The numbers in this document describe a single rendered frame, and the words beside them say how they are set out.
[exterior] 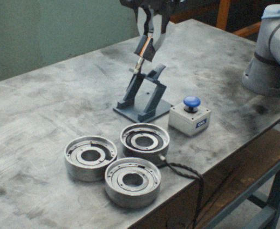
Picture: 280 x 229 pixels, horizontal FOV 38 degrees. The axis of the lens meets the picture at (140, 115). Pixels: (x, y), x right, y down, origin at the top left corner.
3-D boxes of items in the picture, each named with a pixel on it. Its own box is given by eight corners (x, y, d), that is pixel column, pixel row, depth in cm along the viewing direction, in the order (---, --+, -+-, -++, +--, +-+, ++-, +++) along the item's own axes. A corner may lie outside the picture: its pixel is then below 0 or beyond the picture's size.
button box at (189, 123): (190, 137, 95) (193, 120, 92) (168, 124, 99) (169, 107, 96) (211, 125, 100) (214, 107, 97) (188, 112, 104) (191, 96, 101)
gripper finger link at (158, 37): (178, 48, 95) (179, 8, 91) (162, 55, 92) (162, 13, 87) (168, 45, 97) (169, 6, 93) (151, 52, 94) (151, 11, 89)
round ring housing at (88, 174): (57, 179, 80) (56, 163, 78) (73, 147, 89) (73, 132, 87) (110, 188, 79) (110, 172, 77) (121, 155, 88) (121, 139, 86)
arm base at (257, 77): (259, 67, 129) (266, 37, 123) (304, 85, 120) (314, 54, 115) (231, 82, 119) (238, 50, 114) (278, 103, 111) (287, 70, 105)
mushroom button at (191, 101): (190, 123, 95) (193, 104, 93) (177, 116, 98) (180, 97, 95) (201, 117, 98) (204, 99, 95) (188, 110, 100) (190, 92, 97)
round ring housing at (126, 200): (147, 218, 73) (148, 202, 71) (95, 200, 76) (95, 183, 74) (166, 182, 81) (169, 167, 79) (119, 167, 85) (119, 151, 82)
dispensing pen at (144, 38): (116, 86, 94) (149, 19, 93) (127, 90, 98) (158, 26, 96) (123, 90, 93) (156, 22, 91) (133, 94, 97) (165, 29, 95)
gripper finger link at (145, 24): (159, 42, 99) (166, 5, 93) (142, 48, 95) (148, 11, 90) (150, 36, 100) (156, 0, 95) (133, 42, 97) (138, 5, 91)
